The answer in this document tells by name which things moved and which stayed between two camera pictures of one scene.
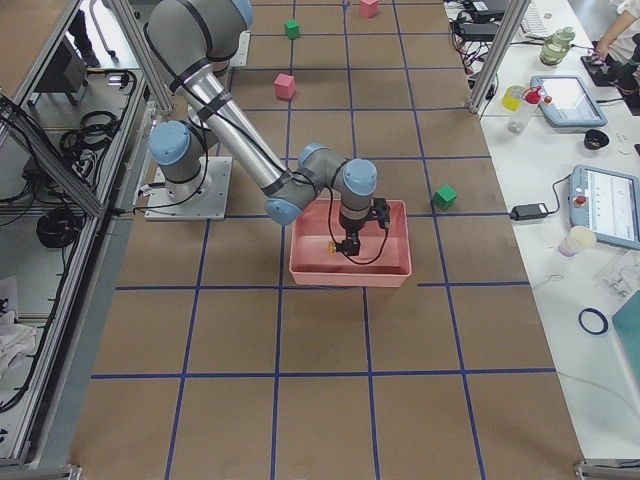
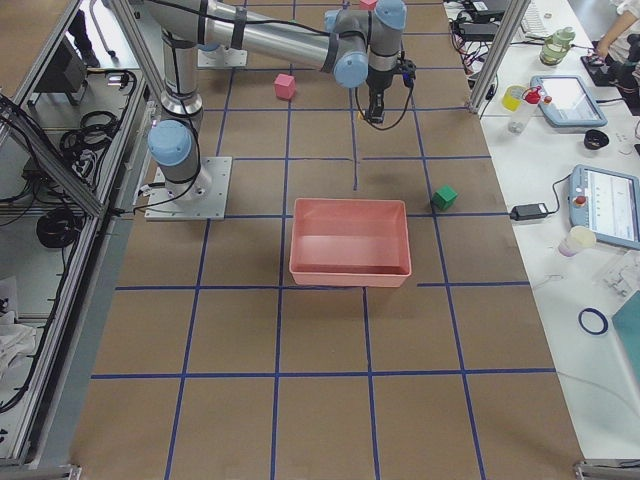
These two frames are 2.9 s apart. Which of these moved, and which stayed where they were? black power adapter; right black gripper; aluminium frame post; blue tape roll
Moved: right black gripper
Stayed: black power adapter; blue tape roll; aluminium frame post
